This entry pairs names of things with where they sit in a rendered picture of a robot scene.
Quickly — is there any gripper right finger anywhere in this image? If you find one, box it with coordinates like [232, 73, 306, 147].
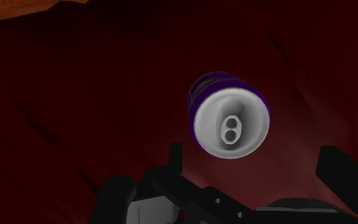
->
[315, 144, 358, 220]

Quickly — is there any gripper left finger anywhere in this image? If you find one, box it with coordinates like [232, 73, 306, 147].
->
[88, 141, 258, 224]

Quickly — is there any purple drink can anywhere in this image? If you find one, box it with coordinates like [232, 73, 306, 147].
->
[186, 71, 271, 160]

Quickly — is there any dark red bed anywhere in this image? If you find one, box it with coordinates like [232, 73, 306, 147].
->
[0, 0, 358, 224]

